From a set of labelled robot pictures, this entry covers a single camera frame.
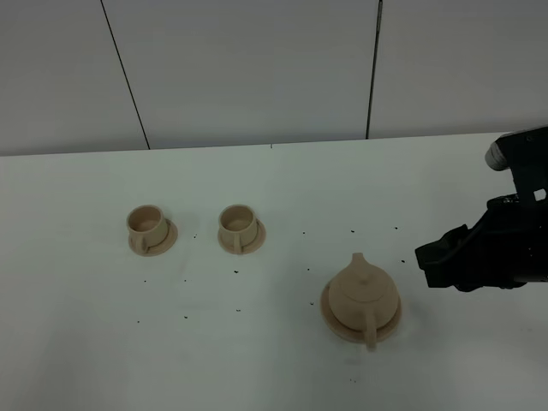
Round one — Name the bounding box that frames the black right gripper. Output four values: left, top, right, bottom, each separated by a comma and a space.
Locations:
414, 198, 548, 294

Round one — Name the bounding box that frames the beige ceramic teapot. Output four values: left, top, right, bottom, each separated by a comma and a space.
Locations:
329, 253, 401, 351

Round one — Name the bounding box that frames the beige round teapot saucer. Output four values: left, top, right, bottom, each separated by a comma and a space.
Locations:
319, 283, 402, 344

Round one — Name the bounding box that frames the right beige cup saucer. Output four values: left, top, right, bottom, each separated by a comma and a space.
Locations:
217, 220, 266, 255

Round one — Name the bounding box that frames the beige cup saucer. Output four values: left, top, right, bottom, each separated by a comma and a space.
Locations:
217, 220, 266, 255
128, 218, 178, 257

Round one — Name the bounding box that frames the right beige teacup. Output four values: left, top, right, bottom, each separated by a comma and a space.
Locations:
218, 205, 258, 254

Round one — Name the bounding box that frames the beige teacup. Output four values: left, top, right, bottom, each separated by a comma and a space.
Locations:
127, 205, 169, 255
218, 205, 258, 254

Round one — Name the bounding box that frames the left beige cup saucer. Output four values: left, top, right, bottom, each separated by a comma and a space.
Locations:
128, 218, 178, 257

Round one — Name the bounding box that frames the left beige teacup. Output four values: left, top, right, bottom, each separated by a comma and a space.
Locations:
127, 205, 169, 255

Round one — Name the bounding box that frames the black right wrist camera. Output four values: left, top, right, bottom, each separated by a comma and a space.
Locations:
485, 126, 547, 208

